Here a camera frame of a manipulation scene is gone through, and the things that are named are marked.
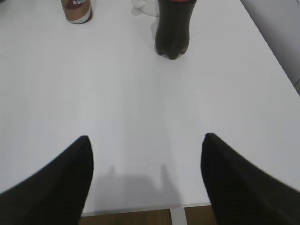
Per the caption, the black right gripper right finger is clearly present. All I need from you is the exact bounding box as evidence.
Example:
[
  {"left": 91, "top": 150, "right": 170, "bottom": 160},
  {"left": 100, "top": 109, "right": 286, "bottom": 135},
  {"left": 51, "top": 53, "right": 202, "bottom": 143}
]
[{"left": 201, "top": 133, "right": 300, "bottom": 225}]

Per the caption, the dark cola bottle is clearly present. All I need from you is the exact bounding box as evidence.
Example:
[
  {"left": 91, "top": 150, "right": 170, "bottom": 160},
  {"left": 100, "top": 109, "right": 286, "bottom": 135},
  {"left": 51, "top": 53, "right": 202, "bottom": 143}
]
[{"left": 155, "top": 0, "right": 197, "bottom": 60}]

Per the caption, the white ceramic mug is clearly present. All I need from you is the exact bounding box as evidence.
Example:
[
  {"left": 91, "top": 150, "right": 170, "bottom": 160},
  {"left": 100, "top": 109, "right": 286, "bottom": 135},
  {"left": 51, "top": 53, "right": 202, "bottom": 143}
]
[{"left": 131, "top": 0, "right": 159, "bottom": 17}]

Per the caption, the brown Nescafe coffee bottle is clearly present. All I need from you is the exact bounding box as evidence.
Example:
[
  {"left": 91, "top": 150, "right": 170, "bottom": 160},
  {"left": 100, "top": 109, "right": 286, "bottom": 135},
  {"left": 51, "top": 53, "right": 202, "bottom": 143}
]
[{"left": 61, "top": 0, "right": 92, "bottom": 24}]

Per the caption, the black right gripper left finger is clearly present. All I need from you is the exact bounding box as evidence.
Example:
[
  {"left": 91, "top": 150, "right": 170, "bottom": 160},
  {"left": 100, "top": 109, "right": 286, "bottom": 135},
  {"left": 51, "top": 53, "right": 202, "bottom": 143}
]
[{"left": 0, "top": 135, "right": 93, "bottom": 225}]

